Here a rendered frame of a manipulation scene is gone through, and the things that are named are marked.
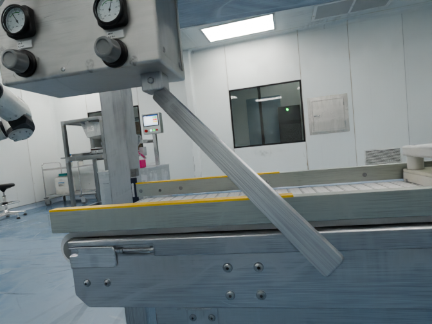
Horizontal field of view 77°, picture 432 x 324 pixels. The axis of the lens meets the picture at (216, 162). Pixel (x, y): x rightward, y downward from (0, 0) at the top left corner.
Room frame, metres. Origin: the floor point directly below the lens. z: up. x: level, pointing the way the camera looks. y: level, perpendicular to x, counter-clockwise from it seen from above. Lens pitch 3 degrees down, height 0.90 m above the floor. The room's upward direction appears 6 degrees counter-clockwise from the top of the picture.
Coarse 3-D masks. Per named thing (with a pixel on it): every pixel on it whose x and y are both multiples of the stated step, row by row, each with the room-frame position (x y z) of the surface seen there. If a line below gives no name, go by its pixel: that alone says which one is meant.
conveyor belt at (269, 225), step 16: (240, 192) 0.60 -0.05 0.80; (288, 192) 0.55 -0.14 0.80; (304, 192) 0.53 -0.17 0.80; (320, 192) 0.52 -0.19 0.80; (240, 224) 0.36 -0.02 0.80; (256, 224) 0.35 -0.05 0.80; (272, 224) 0.35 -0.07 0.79; (320, 224) 0.34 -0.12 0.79; (336, 224) 0.34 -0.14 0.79; (352, 224) 0.33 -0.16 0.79; (64, 240) 0.40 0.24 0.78; (64, 256) 0.40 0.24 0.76
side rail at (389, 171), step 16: (272, 176) 0.60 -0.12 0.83; (288, 176) 0.59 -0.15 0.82; (304, 176) 0.59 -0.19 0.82; (320, 176) 0.58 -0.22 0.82; (336, 176) 0.58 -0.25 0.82; (352, 176) 0.57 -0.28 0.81; (368, 176) 0.57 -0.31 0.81; (384, 176) 0.56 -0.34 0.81; (400, 176) 0.55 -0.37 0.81; (144, 192) 0.65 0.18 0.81; (160, 192) 0.64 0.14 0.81; (176, 192) 0.64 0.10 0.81; (192, 192) 0.63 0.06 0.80
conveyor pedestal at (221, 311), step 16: (160, 320) 0.41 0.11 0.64; (176, 320) 0.40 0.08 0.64; (224, 320) 0.39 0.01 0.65; (240, 320) 0.39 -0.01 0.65; (256, 320) 0.38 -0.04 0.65; (272, 320) 0.38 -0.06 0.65; (288, 320) 0.38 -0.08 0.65; (304, 320) 0.37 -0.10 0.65; (320, 320) 0.37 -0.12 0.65; (336, 320) 0.36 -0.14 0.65; (352, 320) 0.36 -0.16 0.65; (368, 320) 0.36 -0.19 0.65; (384, 320) 0.35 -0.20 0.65; (400, 320) 0.35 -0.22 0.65; (416, 320) 0.35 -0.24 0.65
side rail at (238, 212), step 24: (336, 192) 0.33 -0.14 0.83; (360, 192) 0.32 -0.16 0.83; (384, 192) 0.31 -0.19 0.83; (408, 192) 0.31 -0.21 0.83; (72, 216) 0.38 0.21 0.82; (96, 216) 0.37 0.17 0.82; (120, 216) 0.37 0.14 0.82; (144, 216) 0.36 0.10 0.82; (168, 216) 0.36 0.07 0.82; (192, 216) 0.35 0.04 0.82; (216, 216) 0.35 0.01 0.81; (240, 216) 0.34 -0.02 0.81; (264, 216) 0.34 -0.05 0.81; (312, 216) 0.33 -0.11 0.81; (336, 216) 0.32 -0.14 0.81; (360, 216) 0.32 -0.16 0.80; (384, 216) 0.31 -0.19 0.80; (408, 216) 0.31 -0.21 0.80
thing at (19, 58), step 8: (24, 40) 0.35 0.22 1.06; (8, 56) 0.33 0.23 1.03; (16, 56) 0.33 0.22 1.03; (24, 56) 0.34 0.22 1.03; (32, 56) 0.35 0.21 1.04; (8, 64) 0.33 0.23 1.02; (16, 64) 0.33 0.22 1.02; (24, 64) 0.34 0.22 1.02; (32, 64) 0.35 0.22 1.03; (16, 72) 0.34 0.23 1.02; (24, 72) 0.35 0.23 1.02; (32, 72) 0.35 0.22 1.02
